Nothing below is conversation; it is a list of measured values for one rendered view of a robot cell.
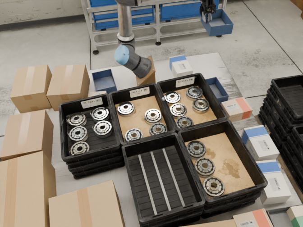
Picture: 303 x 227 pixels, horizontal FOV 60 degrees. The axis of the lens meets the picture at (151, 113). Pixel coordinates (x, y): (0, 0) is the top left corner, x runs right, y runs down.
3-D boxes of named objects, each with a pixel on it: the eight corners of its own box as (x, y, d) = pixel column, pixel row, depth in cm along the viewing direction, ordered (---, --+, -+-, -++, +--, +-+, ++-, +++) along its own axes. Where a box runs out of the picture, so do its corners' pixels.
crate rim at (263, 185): (176, 133, 139) (176, 131, 137) (228, 120, 143) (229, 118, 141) (206, 205, 114) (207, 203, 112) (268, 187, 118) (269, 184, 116)
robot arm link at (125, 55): (128, 73, 179) (112, 64, 171) (128, 59, 186) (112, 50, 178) (140, 63, 172) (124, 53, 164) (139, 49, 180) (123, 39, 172)
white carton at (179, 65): (168, 66, 207) (169, 56, 200) (183, 63, 209) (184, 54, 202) (176, 82, 194) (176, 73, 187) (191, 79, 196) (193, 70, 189)
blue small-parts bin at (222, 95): (195, 88, 190) (196, 80, 184) (214, 83, 192) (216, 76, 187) (206, 107, 177) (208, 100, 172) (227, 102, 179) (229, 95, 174)
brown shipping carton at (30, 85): (25, 84, 201) (16, 68, 188) (54, 79, 202) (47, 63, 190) (20, 113, 181) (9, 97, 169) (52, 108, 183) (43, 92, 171)
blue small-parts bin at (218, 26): (200, 20, 181) (201, 11, 176) (221, 17, 182) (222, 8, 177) (209, 36, 168) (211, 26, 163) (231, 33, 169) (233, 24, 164)
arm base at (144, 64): (135, 69, 193) (125, 62, 187) (149, 55, 186) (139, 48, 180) (139, 82, 183) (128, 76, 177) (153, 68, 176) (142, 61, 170)
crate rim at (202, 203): (121, 147, 135) (121, 145, 133) (176, 133, 139) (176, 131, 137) (139, 225, 109) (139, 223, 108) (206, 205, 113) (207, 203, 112)
